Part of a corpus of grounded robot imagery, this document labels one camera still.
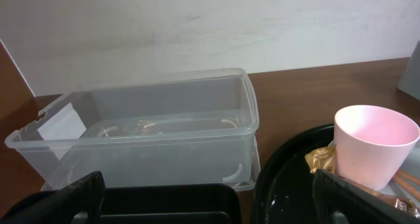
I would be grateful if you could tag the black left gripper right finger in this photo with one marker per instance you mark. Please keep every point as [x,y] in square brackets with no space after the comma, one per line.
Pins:
[338,201]

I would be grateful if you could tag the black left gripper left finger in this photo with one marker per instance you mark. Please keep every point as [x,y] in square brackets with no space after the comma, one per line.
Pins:
[85,195]

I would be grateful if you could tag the gold foil snack wrapper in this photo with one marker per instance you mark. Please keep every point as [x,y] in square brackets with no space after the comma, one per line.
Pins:
[325,158]

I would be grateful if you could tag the pink plastic cup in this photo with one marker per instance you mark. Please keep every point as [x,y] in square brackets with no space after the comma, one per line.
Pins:
[372,143]

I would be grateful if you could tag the wooden chopstick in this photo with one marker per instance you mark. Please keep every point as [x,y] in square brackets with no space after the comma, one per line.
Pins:
[408,176]
[405,185]

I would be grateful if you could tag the clear plastic waste bin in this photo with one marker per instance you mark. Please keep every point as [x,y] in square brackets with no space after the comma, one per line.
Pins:
[187,128]

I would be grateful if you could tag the grey dishwasher rack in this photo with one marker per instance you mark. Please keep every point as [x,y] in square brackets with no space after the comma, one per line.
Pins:
[410,80]

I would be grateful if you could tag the round black serving tray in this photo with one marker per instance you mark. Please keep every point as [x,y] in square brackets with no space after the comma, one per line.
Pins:
[283,192]

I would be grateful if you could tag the pale grey round plate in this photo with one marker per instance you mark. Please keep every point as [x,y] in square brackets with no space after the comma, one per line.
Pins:
[410,171]

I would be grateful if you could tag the black rectangular tray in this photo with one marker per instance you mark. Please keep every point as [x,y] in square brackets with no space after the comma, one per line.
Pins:
[169,204]

